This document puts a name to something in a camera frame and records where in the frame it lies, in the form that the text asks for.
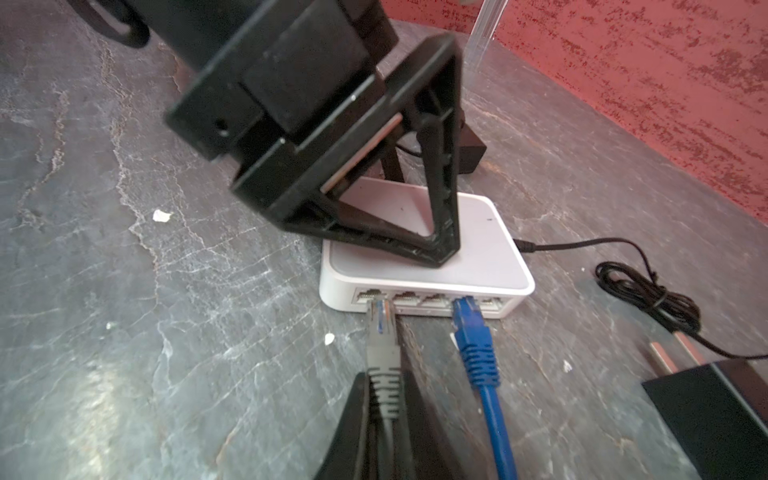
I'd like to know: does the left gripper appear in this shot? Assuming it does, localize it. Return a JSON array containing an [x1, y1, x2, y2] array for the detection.
[[65, 0, 464, 269]]

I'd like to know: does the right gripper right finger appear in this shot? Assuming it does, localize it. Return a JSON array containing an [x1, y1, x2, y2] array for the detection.
[[398, 353, 467, 480]]

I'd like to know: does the white switch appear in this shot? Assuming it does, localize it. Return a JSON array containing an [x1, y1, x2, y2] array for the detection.
[[319, 177, 535, 319]]

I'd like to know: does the black power adapter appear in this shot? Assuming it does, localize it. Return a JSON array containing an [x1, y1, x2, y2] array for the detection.
[[513, 237, 768, 480], [395, 122, 488, 176]]

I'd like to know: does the grey ethernet cable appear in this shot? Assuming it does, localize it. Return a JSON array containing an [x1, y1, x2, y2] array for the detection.
[[365, 296, 402, 480]]

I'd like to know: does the blue ethernet cable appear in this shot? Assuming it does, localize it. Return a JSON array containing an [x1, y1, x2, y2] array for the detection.
[[451, 295, 520, 480]]

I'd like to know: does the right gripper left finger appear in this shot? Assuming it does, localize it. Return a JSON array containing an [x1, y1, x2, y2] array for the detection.
[[314, 372, 371, 480]]

